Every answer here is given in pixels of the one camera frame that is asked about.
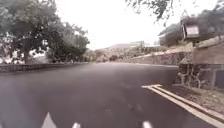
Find row of trees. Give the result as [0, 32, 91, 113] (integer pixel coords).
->
[0, 0, 91, 65]

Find stone wall with railing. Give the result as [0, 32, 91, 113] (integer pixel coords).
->
[174, 35, 224, 92]

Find robot's own part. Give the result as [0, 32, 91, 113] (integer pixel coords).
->
[142, 120, 153, 128]
[71, 122, 82, 128]

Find distant hill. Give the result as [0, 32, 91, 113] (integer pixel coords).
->
[87, 40, 160, 63]

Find low stone kerb wall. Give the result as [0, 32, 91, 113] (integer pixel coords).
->
[0, 61, 90, 75]

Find building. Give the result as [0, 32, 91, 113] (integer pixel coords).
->
[157, 9, 224, 48]

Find pale painted road line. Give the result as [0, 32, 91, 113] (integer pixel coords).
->
[141, 83, 224, 128]

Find long low stone wall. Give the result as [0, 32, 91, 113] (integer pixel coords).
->
[123, 49, 194, 67]

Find dirt verge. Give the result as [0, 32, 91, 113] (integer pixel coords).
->
[161, 83, 224, 115]

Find grey asphalt road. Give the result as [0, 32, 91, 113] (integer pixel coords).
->
[0, 61, 224, 128]

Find overhanging tree branches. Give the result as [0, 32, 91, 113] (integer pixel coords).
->
[125, 0, 224, 22]

